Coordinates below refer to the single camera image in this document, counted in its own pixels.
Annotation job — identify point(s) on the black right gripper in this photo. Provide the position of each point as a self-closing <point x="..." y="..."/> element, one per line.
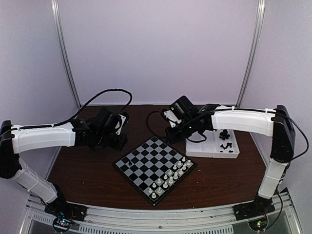
<point x="172" y="137"/>

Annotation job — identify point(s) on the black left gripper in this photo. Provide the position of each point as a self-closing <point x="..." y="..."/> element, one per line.
<point x="119" y="146"/>

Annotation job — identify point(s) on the white plastic divided tray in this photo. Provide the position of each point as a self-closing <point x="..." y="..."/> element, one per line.
<point x="210" y="148"/>

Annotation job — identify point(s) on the black white chessboard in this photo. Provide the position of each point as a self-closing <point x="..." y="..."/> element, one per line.
<point x="151" y="158"/>

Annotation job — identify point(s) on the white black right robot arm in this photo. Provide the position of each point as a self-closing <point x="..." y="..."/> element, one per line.
<point x="270" y="123"/>

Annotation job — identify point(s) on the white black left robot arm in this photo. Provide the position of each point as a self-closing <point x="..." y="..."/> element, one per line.
<point x="15" y="139"/>

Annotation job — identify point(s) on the pile of black chess pieces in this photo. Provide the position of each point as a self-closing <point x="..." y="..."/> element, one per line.
<point x="226" y="143"/>

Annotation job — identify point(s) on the white chess piece row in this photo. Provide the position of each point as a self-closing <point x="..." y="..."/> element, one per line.
<point x="165" y="181"/>

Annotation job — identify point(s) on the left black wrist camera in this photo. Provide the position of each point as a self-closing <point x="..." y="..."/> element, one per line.
<point x="104" y="119"/>

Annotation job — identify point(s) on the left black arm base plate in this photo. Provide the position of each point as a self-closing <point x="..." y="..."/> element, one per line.
<point x="62" y="209"/>

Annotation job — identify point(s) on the front aluminium rail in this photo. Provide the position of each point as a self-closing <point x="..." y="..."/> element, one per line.
<point x="211" y="220"/>

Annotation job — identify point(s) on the right aluminium frame post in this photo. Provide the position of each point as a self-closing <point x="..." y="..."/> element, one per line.
<point x="259" y="19"/>

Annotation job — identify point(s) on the aluminium frame post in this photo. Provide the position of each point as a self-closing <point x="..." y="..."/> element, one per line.
<point x="259" y="19"/>
<point x="63" y="50"/>

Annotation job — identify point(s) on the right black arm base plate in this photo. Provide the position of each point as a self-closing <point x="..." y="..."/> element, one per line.
<point x="258" y="207"/>

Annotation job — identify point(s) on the left aluminium frame post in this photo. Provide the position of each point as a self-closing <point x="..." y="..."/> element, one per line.
<point x="63" y="50"/>

